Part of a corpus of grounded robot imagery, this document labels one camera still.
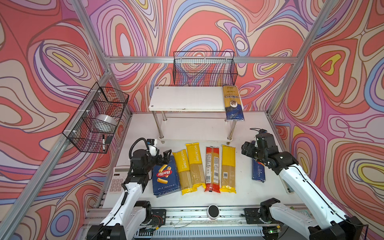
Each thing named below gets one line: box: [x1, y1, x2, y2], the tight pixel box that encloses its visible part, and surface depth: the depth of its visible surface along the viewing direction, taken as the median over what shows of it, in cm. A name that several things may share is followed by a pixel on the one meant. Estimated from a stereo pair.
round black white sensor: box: [207, 204, 220, 221], surface depth 72 cm
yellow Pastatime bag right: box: [185, 142, 207, 190], surface depth 90 cm
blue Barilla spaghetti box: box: [251, 158, 266, 183], surface depth 86 cm
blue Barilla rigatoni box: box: [152, 155, 181, 198], surface depth 81 cm
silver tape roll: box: [95, 114, 117, 126], surface depth 75 cm
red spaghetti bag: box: [204, 146, 221, 193], surface depth 88 cm
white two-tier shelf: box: [148, 85, 237, 145], surface depth 98 cm
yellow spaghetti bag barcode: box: [220, 145, 237, 194], surface depth 88 cm
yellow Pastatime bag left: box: [172, 149, 193, 196], surface depth 88 cm
